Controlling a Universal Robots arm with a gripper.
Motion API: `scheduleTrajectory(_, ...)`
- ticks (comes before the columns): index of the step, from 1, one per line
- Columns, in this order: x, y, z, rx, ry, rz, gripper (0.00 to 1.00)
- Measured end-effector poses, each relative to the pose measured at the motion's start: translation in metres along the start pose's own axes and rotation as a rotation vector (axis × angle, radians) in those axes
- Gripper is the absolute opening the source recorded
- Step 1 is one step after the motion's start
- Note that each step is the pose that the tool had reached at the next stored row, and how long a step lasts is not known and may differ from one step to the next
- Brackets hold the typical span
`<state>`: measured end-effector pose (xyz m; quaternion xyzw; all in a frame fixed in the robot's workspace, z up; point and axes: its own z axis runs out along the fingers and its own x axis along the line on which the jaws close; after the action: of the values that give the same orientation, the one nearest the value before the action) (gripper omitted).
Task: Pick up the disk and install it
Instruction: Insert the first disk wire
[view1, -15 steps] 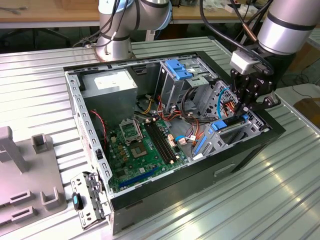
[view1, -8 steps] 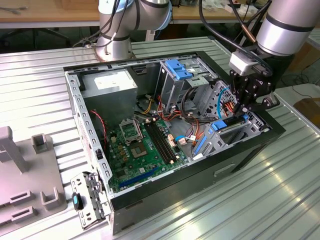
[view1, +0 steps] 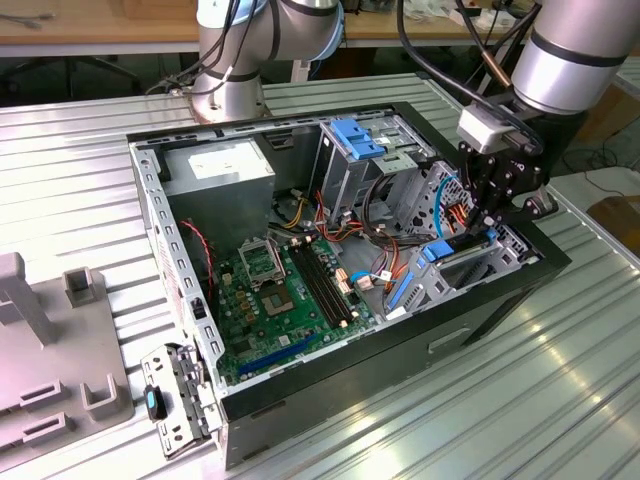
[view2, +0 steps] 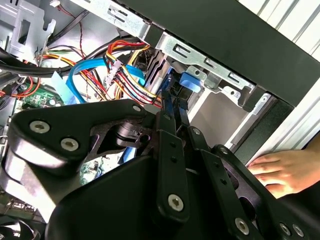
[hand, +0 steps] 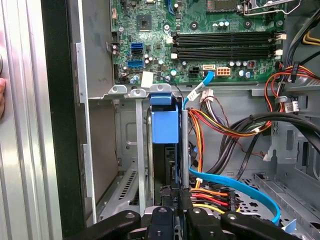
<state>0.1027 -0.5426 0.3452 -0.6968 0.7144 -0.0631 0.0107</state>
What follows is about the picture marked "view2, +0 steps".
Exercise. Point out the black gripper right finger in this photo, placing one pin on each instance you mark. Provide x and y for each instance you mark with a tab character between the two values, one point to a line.
218	195

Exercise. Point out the hard disk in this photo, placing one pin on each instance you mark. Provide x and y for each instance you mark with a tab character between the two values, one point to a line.
190	81

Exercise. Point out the bare person hand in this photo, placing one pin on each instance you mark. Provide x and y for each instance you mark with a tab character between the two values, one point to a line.
290	170

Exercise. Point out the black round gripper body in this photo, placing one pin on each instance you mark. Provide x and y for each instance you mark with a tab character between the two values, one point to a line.
112	200

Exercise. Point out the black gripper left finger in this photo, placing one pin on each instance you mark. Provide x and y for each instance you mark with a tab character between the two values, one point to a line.
75	117

